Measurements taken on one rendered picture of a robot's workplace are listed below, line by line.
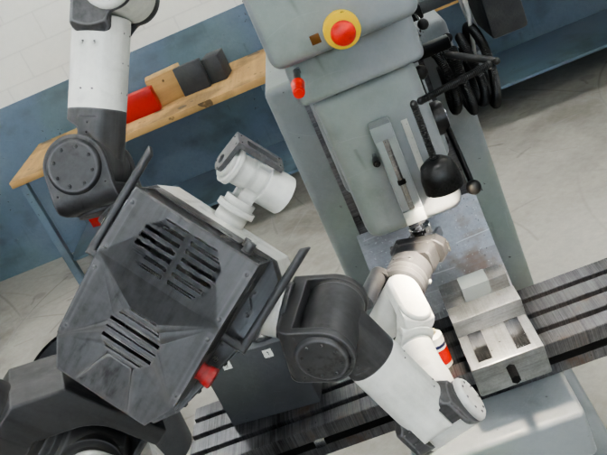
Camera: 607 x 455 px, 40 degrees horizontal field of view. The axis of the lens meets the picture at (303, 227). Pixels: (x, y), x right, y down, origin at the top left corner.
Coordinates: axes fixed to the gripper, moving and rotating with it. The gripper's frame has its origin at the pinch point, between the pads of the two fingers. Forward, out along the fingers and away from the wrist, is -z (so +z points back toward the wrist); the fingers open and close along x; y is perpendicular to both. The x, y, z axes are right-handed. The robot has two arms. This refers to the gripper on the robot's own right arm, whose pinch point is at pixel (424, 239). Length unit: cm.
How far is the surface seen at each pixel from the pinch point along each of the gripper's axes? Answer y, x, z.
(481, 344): 20.4, -8.4, 10.7
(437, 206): -10.5, -8.1, 6.2
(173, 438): 111, 169, -60
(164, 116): 33, 253, -257
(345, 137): -30.6, 2.2, 11.2
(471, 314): 16.4, -6.3, 5.6
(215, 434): 27, 55, 27
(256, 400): 22, 43, 22
